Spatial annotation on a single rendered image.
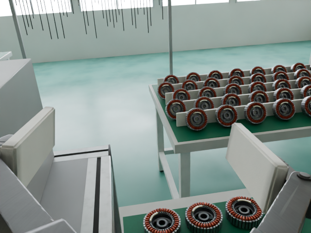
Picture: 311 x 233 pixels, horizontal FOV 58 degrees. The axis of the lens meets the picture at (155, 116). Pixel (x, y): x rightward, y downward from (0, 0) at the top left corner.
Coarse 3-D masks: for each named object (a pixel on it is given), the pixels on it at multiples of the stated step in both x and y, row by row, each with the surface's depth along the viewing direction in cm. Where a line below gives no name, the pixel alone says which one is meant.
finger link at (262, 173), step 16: (240, 128) 20; (240, 144) 19; (256, 144) 17; (240, 160) 19; (256, 160) 17; (272, 160) 15; (240, 176) 19; (256, 176) 16; (272, 176) 15; (256, 192) 16; (272, 192) 15
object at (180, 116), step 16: (160, 80) 197; (224, 80) 188; (288, 80) 180; (192, 96) 173; (240, 96) 161; (256, 96) 163; (272, 96) 164; (208, 112) 145; (240, 112) 148; (272, 112) 151
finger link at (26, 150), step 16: (48, 112) 18; (32, 128) 16; (48, 128) 18; (16, 144) 14; (32, 144) 16; (48, 144) 19; (16, 160) 13; (32, 160) 16; (16, 176) 14; (32, 176) 16
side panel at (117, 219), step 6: (114, 180) 63; (114, 186) 62; (114, 192) 62; (114, 198) 63; (114, 204) 64; (114, 210) 64; (114, 216) 65; (114, 222) 67; (120, 222) 69; (120, 228) 67
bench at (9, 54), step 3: (0, 54) 339; (3, 54) 339; (6, 54) 339; (9, 54) 345; (0, 57) 323; (3, 57) 325; (6, 57) 335; (9, 57) 344; (0, 60) 317; (3, 60) 325
